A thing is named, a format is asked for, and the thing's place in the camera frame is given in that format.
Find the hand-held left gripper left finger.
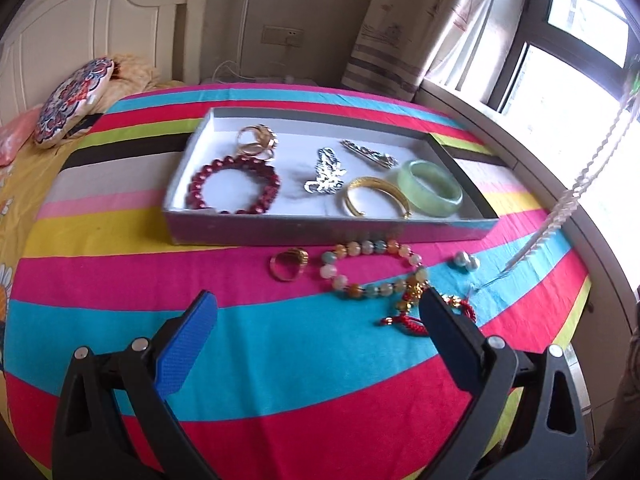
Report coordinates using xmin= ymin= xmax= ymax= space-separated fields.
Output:
xmin=51 ymin=290 xmax=219 ymax=480

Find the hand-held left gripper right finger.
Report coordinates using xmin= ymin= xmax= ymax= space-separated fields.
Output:
xmin=419 ymin=287 xmax=590 ymax=480

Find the red string gold charm bracelet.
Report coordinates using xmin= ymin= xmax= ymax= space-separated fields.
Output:
xmin=380 ymin=285 xmax=478 ymax=338

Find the gold ring with green stone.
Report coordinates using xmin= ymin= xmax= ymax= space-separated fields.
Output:
xmin=270 ymin=247 xmax=309 ymax=282

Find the multicolour jade bead bracelet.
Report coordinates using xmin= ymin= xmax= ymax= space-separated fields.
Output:
xmin=320 ymin=241 xmax=430 ymax=298

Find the pale green jade bangle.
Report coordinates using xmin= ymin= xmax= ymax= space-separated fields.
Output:
xmin=397 ymin=159 xmax=465 ymax=217

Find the shallow grey cardboard box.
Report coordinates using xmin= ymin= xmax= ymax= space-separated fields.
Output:
xmin=162 ymin=106 xmax=501 ymax=247

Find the dark red bead bracelet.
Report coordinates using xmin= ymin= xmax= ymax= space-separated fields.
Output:
xmin=185 ymin=156 xmax=282 ymax=216

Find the yellow gold bangle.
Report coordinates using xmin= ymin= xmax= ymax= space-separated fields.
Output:
xmin=342 ymin=176 xmax=413 ymax=219

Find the white pearl necklace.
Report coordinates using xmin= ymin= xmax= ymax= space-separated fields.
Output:
xmin=470 ymin=87 xmax=640 ymax=293

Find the silver hair clip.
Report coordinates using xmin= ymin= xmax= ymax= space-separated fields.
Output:
xmin=341 ymin=139 xmax=399 ymax=170

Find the silver rhinestone pearl brooch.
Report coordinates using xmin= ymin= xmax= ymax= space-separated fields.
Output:
xmin=303 ymin=146 xmax=348 ymax=196

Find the rose gold bangle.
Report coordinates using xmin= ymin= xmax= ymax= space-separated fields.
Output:
xmin=236 ymin=124 xmax=279 ymax=162

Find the colourful striped bedspread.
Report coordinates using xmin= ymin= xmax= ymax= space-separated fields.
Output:
xmin=10 ymin=82 xmax=593 ymax=480

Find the round patterned cushion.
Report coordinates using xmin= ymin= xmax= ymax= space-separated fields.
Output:
xmin=34 ymin=57 xmax=116 ymax=150

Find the pink floral quilt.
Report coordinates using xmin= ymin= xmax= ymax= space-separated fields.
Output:
xmin=0 ymin=109 xmax=45 ymax=167

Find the orange checked blanket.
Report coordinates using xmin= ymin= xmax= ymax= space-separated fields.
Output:
xmin=112 ymin=52 xmax=162 ymax=92

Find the printed beige curtain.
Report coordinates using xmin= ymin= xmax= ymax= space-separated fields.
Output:
xmin=342 ymin=0 xmax=533 ymax=103

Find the dark framed window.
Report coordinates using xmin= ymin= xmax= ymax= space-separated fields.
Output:
xmin=482 ymin=0 xmax=640 ymax=126

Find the cream wooden headboard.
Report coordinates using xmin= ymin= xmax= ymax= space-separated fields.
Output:
xmin=0 ymin=0 xmax=211 ymax=126

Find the white charging cable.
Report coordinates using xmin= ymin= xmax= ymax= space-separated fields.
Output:
xmin=214 ymin=60 xmax=247 ymax=82

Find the white wall conduit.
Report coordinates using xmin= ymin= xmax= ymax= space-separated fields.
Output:
xmin=240 ymin=0 xmax=253 ymax=81

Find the wall socket plate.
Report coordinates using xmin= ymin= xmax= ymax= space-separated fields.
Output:
xmin=262 ymin=25 xmax=304 ymax=47

